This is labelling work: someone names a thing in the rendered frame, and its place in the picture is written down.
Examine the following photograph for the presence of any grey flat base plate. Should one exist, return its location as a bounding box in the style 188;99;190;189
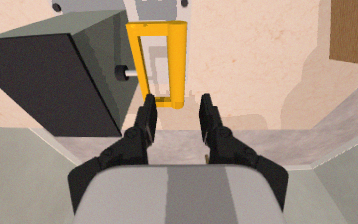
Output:
47;0;192;84

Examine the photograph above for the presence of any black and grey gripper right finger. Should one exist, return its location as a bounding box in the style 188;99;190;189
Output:
199;93;289;213

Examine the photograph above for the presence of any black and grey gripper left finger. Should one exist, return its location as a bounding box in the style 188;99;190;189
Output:
68;94;158;216

